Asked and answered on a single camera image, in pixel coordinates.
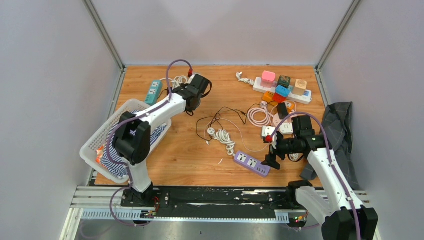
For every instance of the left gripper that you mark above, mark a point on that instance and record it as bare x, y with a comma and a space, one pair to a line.
183, 86

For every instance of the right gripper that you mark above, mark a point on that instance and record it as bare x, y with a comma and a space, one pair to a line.
270, 159

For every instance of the purple power strip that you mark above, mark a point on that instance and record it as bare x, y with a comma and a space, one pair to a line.
251, 164

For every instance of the teal power strip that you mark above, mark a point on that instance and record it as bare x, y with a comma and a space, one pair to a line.
154, 92

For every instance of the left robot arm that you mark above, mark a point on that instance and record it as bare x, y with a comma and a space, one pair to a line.
132, 136

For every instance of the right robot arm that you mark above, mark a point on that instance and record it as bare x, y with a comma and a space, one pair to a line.
342, 215

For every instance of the pink round socket hub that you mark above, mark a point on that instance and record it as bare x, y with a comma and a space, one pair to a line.
276, 121

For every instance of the red cube socket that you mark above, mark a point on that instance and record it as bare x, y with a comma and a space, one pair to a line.
278, 98

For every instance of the blue cube socket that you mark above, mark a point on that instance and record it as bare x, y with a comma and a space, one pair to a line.
282, 91

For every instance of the pink cube socket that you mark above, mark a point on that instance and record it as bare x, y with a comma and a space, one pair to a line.
267, 79

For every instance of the beige cube socket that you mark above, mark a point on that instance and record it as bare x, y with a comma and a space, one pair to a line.
299, 87

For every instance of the dark green cube socket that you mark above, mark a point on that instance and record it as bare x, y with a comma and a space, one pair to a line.
284, 81

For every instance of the pink small adapter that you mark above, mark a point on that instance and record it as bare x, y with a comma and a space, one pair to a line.
293, 115

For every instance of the black cube adapter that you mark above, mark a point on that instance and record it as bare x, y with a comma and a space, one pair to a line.
282, 110

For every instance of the orange power strip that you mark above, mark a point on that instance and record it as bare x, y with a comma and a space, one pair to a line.
267, 97

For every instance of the white long power strip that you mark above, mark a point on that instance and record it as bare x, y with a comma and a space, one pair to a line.
306, 98

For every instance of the dark grey cloth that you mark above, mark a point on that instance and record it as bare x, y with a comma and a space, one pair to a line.
337, 123

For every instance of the white plastic basket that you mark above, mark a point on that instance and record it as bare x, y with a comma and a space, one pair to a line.
96, 142

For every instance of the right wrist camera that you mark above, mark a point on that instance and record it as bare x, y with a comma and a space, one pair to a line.
267, 131

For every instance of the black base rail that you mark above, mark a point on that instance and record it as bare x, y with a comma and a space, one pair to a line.
215, 202

